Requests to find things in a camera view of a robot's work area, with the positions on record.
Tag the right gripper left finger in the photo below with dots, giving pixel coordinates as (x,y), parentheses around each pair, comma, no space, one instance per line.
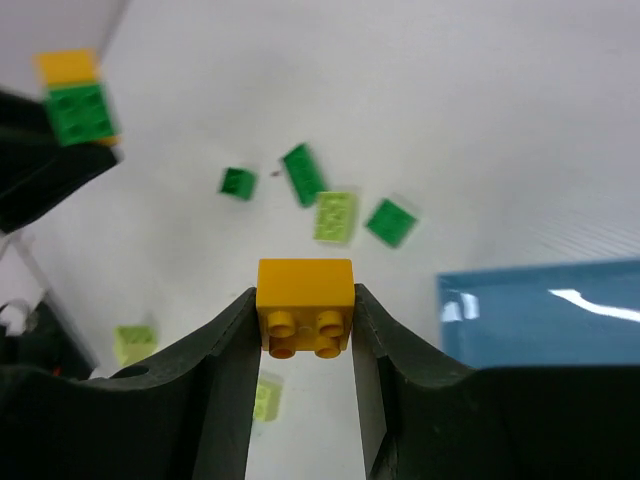
(182,413)

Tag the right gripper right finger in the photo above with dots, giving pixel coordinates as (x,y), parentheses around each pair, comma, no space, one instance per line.
(424,415)

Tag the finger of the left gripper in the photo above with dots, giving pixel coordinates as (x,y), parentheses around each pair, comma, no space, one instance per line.
(36,172)

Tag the orange and green lego stack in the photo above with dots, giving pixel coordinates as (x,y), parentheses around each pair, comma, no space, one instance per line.
(76,100)

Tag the orange square lego brick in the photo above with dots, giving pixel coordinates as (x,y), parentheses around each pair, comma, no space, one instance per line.
(305,305)

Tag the small green lego brick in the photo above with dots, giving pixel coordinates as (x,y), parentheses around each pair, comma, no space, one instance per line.
(239,183)

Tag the long green lego brick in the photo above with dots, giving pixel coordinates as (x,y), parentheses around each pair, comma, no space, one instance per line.
(304,174)

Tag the lime lego brick centre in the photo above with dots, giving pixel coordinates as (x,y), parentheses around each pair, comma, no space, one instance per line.
(267,397)

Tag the pale yellow lego brick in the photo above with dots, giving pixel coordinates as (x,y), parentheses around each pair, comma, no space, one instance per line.
(133,343)

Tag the blue container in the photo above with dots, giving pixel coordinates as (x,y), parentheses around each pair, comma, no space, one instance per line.
(550,315)

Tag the green lego brick studs up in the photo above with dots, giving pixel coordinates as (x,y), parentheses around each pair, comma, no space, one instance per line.
(392,221)

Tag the lime lego brick upside down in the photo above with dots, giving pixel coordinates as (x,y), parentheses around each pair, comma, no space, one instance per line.
(335,217)

